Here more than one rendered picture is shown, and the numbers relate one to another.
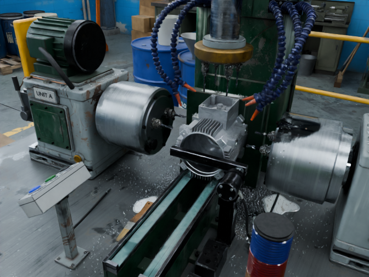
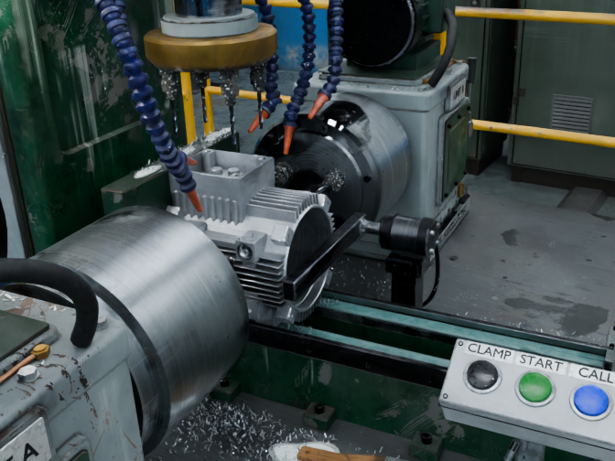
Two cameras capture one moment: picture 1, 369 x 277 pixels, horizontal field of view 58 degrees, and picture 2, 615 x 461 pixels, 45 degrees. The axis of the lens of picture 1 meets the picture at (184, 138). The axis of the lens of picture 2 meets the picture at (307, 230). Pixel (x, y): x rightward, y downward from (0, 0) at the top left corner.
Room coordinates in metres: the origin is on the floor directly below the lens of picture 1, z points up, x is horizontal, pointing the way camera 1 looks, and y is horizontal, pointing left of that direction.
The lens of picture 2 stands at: (0.88, 0.92, 1.50)
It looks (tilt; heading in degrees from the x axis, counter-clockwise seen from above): 24 degrees down; 272
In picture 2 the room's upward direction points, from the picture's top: 2 degrees counter-clockwise
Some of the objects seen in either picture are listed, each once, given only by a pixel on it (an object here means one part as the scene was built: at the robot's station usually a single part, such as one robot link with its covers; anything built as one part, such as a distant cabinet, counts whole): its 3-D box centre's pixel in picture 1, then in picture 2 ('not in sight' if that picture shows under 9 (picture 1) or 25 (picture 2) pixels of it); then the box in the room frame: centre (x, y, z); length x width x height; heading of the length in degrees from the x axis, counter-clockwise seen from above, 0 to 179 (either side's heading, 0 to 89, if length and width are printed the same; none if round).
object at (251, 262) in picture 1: (267, 260); not in sight; (0.37, -0.14, 1.14); 0.06 x 0.06 x 0.04
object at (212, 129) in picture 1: (212, 141); (251, 247); (0.99, -0.10, 1.02); 0.20 x 0.19 x 0.19; 155
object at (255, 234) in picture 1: (271, 239); not in sight; (0.37, -0.14, 1.19); 0.06 x 0.06 x 0.04
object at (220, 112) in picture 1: (218, 112); (223, 186); (1.03, -0.11, 1.11); 0.12 x 0.11 x 0.07; 155
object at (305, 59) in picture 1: (305, 65); not in sight; (5.09, -1.86, 0.14); 0.30 x 0.30 x 0.27
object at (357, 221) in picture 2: (207, 160); (329, 252); (0.87, -0.07, 1.01); 0.26 x 0.04 x 0.03; 65
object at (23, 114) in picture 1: (29, 98); not in sight; (1.21, 0.61, 1.07); 0.08 x 0.07 x 0.20; 155
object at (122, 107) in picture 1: (126, 114); (89, 354); (1.14, 0.22, 1.04); 0.37 x 0.25 x 0.25; 65
